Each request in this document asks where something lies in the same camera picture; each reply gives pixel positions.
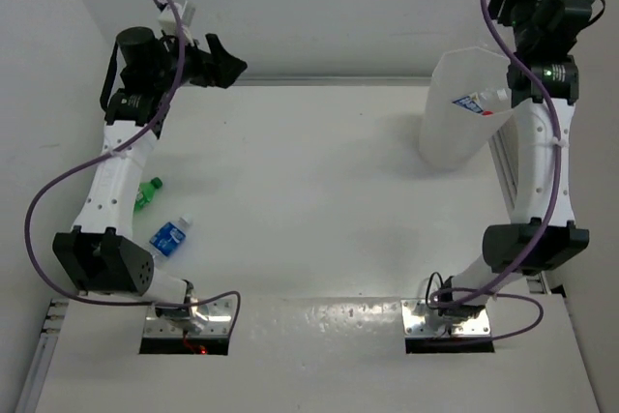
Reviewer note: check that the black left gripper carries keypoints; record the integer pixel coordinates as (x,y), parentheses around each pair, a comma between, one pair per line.
(216,68)

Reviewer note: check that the blue white label clear bottle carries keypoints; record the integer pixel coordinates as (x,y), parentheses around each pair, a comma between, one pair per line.
(492,99)

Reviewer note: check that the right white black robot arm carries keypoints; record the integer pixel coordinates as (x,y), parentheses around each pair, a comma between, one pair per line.
(544,82)

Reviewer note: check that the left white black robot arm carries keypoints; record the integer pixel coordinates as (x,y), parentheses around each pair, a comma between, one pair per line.
(98,253)

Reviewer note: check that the white translucent plastic bin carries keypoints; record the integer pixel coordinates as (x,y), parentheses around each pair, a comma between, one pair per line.
(450,136)

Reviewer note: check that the blue label small bottle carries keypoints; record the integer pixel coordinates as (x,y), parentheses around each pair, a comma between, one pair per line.
(170,237)

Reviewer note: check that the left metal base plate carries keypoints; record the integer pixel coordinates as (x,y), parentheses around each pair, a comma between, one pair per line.
(206,321)

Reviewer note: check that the metal base plate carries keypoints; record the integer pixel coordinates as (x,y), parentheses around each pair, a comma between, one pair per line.
(422,322)
(206,321)

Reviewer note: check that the aluminium frame rail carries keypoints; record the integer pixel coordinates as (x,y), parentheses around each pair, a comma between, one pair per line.
(43,335)

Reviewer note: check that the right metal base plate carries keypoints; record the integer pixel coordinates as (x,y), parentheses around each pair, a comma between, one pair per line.
(422,322)

